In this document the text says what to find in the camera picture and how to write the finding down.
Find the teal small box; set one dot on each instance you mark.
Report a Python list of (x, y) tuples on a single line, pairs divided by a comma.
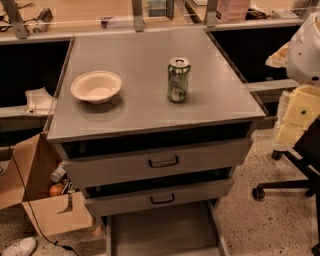
[(156, 8)]

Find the brown cardboard box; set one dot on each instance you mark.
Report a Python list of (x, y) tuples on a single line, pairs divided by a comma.
[(26, 181)]

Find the white plastic bracket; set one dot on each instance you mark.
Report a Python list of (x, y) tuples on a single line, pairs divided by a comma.
[(39, 102)]

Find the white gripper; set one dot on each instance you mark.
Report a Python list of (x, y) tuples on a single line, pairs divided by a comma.
[(305, 55)]

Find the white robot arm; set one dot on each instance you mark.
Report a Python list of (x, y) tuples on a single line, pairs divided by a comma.
[(311, 30)]

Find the grey drawer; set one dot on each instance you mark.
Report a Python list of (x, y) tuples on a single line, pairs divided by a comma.
[(151, 199), (155, 163), (182, 230)]

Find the white paper bowl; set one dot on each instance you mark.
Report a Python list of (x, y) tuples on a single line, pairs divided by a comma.
[(96, 87)]

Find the pink plastic container stack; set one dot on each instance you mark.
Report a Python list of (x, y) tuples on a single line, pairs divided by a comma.
[(232, 10)]

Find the green soda can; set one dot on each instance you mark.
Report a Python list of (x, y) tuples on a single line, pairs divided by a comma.
[(178, 78)]

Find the white bottle in box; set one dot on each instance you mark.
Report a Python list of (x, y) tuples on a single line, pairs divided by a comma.
[(58, 174)]

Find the orange fruit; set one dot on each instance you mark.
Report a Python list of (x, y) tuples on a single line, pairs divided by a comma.
[(55, 190)]

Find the grey top drawer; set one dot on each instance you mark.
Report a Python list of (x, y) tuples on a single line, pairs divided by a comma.
[(155, 163)]

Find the black white handheld tool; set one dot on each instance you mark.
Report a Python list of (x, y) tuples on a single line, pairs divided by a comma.
[(42, 21)]

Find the grey bottom drawer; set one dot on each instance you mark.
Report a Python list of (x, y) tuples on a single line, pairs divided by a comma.
[(182, 230)]

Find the white sneaker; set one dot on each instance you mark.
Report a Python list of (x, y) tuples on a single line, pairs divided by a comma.
[(24, 247)]

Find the black office chair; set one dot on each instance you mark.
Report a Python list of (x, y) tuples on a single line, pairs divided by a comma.
[(305, 156)]

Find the grey middle drawer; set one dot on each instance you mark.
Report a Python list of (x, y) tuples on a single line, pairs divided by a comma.
[(151, 199)]

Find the grey drawer cabinet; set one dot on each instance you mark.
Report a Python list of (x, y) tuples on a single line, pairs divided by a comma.
[(140, 117)]

